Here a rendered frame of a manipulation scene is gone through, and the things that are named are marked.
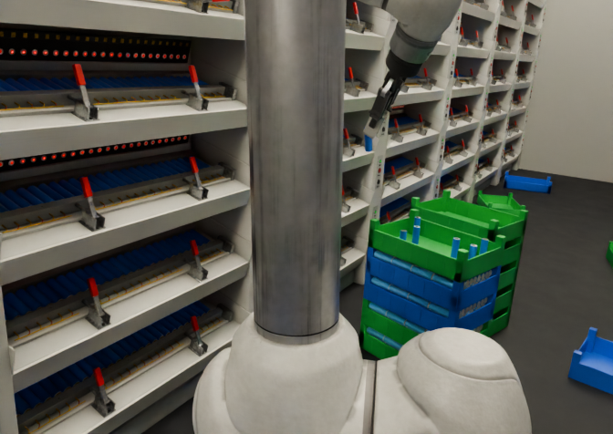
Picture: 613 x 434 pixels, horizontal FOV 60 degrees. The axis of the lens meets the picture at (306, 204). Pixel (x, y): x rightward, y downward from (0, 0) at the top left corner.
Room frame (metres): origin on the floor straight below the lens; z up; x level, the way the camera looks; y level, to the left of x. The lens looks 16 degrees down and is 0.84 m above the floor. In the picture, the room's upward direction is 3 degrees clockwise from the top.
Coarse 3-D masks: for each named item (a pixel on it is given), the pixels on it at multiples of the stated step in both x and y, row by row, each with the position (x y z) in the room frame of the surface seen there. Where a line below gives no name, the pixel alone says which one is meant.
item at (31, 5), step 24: (0, 0) 0.76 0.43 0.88; (24, 0) 0.79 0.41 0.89; (48, 0) 0.82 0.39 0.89; (72, 0) 0.85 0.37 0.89; (96, 0) 0.89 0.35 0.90; (120, 0) 0.96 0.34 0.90; (240, 0) 1.26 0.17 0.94; (48, 24) 0.82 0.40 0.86; (72, 24) 0.86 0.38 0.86; (96, 24) 0.89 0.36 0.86; (120, 24) 0.93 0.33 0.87; (144, 24) 0.98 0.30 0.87; (168, 24) 1.02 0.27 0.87; (192, 24) 1.07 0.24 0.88; (216, 24) 1.13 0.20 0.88; (240, 24) 1.19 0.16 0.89
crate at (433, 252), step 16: (384, 224) 1.43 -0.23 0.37; (400, 224) 1.49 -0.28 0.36; (432, 224) 1.47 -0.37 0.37; (384, 240) 1.35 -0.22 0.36; (400, 240) 1.31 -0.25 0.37; (432, 240) 1.47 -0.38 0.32; (448, 240) 1.43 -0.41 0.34; (464, 240) 1.39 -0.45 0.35; (480, 240) 1.36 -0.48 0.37; (496, 240) 1.31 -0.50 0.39; (400, 256) 1.31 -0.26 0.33; (416, 256) 1.27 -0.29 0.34; (432, 256) 1.24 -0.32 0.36; (448, 256) 1.21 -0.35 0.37; (464, 256) 1.18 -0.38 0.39; (480, 256) 1.23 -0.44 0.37; (496, 256) 1.29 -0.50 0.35; (432, 272) 1.23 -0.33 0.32; (448, 272) 1.20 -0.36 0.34; (464, 272) 1.18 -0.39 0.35; (480, 272) 1.24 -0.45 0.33
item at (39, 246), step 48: (144, 144) 1.18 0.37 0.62; (0, 192) 0.87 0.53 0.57; (48, 192) 0.92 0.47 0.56; (96, 192) 0.96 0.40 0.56; (144, 192) 1.04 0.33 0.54; (192, 192) 1.11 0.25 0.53; (240, 192) 1.20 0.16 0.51; (0, 240) 0.71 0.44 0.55; (48, 240) 0.81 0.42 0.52; (96, 240) 0.87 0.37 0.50
